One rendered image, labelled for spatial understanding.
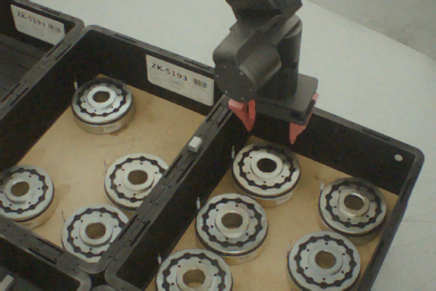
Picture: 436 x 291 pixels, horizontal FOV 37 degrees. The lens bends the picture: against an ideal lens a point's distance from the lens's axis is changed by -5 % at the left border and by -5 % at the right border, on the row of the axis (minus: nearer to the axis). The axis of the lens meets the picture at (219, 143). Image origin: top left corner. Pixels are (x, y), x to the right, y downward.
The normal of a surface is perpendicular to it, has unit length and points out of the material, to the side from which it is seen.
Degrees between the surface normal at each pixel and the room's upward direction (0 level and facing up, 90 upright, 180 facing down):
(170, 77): 90
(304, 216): 0
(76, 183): 0
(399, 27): 0
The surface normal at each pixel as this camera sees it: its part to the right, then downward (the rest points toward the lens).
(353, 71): 0.01, -0.65
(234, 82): -0.58, 0.62
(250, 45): 0.74, 0.13
